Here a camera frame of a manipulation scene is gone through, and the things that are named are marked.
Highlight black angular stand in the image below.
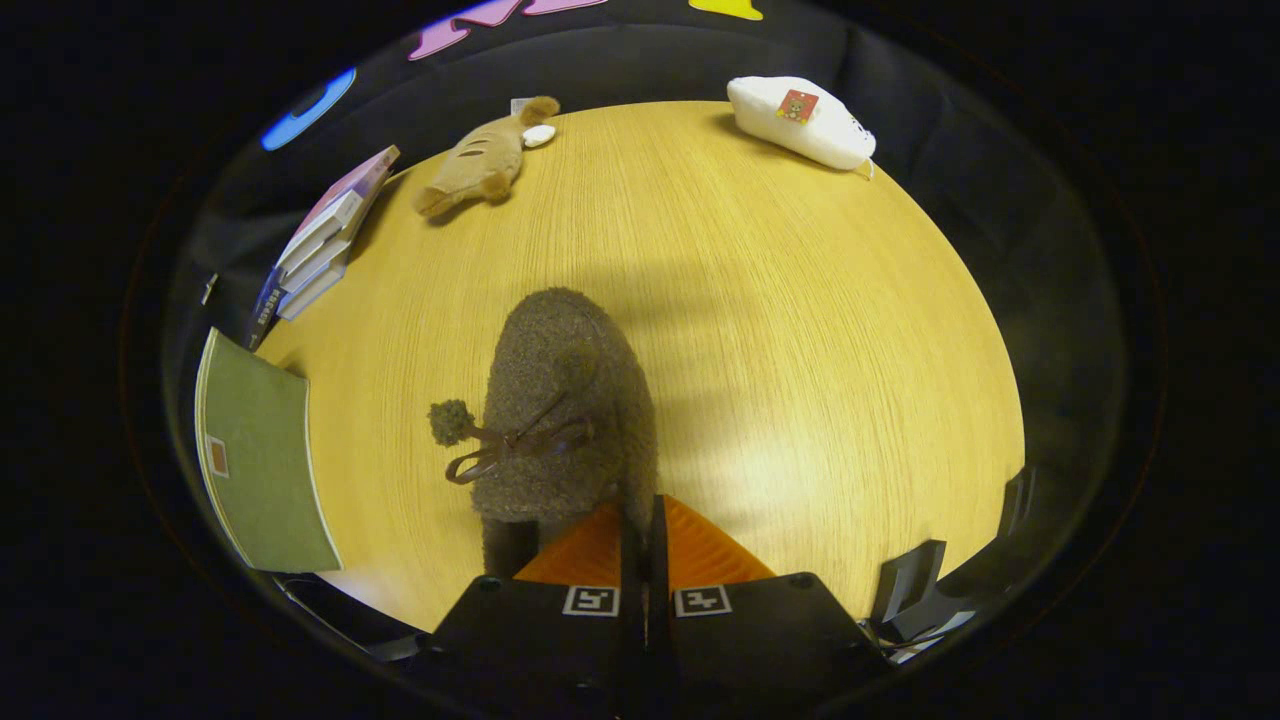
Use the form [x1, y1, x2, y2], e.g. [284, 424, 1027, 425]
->
[868, 540, 976, 651]

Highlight blue-covered book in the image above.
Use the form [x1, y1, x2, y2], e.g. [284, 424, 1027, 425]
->
[246, 265, 288, 353]

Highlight white plush pouch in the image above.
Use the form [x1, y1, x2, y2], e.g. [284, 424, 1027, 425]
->
[727, 76, 879, 181]

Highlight brown fluffy shoe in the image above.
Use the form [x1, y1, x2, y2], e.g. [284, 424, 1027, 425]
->
[428, 287, 661, 579]

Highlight pink-covered book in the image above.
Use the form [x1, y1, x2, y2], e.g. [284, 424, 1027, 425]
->
[275, 145, 402, 276]

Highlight green fabric storage box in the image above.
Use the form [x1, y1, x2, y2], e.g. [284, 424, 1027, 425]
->
[194, 327, 344, 574]

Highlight white-edged book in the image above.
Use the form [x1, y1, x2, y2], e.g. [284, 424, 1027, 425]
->
[278, 235, 351, 296]
[275, 262, 349, 323]

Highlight tan plush toy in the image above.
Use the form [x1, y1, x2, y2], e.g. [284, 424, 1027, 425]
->
[415, 95, 561, 219]

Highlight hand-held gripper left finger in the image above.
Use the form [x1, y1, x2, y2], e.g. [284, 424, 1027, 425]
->
[405, 498, 647, 720]

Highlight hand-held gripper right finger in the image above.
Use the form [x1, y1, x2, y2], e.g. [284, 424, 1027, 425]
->
[648, 494, 893, 720]

